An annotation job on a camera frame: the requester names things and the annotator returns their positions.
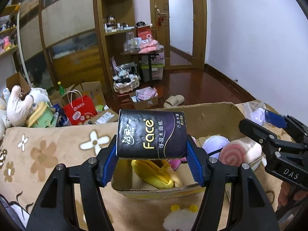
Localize large open cardboard box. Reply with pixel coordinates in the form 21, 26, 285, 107
6, 72, 32, 94

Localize black tissue pack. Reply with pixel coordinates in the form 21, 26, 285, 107
116, 109, 188, 160

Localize wooden wardrobe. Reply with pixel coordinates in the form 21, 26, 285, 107
10, 0, 106, 97

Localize wooden corner shelf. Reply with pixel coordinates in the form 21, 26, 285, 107
93, 0, 141, 97

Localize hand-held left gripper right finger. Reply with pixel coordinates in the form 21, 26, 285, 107
186, 135, 281, 231

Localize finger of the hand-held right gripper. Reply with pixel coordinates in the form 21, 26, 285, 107
239, 118, 308, 152
265, 110, 308, 145

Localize red paper bag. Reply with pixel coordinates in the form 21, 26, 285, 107
63, 90, 98, 126

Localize small box of pink clothes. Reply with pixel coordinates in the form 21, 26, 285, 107
130, 87, 159, 110

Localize pink plush toy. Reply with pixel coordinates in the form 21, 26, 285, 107
169, 157, 187, 172

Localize wicker basket with socks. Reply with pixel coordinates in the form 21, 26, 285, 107
113, 62, 141, 93

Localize clear storage bin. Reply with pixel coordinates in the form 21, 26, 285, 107
140, 64, 164, 82

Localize red box with white print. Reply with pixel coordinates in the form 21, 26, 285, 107
136, 26, 153, 41

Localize purple-haired doll plush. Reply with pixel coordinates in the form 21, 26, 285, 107
202, 136, 230, 160

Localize clear plastic jar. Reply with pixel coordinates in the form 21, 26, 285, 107
125, 32, 135, 51

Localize yellow banana plush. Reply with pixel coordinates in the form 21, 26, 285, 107
131, 159, 176, 188

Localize white and pink plush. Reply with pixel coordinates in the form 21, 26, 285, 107
7, 85, 51, 127

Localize group of toiletry bottles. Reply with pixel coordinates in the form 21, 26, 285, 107
104, 16, 135, 33

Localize pink swirl roll plush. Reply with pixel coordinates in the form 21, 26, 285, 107
219, 137, 263, 171

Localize person's right hand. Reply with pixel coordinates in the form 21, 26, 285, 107
278, 180, 297, 210

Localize small dark side table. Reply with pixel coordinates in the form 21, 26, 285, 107
120, 49, 165, 81

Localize cream spotted plush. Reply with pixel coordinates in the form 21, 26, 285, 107
0, 96, 11, 140

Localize clear plastic packet white item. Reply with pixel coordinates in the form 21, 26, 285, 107
243, 100, 267, 126

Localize open cardboard floor box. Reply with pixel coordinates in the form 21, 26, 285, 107
49, 81, 109, 109

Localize pink packets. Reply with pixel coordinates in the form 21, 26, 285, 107
139, 40, 160, 54

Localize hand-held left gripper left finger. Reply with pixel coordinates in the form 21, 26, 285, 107
25, 135, 119, 231

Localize brown floral blanket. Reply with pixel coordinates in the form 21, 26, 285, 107
0, 101, 308, 231

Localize row of dark figurines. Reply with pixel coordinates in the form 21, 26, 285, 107
0, 20, 16, 29

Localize row of pink figurines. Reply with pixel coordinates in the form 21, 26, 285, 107
0, 36, 12, 52

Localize green yellow plush toy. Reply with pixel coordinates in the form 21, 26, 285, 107
26, 101, 57, 128

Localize white shelf rack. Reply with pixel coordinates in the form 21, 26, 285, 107
0, 3, 30, 85

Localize white plush with yellow ears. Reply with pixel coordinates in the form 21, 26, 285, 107
163, 204, 200, 231

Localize flat labelled cardboard package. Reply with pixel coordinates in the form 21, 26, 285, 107
90, 108, 119, 125

